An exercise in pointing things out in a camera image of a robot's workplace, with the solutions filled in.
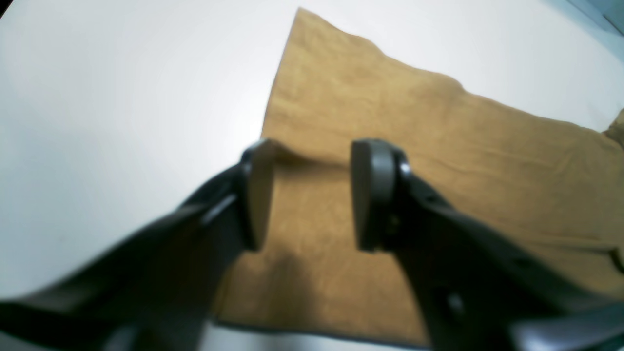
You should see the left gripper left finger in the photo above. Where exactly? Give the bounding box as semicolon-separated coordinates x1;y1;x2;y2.
1;138;277;351

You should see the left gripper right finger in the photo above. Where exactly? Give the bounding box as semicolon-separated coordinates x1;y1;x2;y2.
350;138;624;351

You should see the brown T-shirt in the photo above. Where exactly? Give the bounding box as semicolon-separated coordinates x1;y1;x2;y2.
213;9;624;347

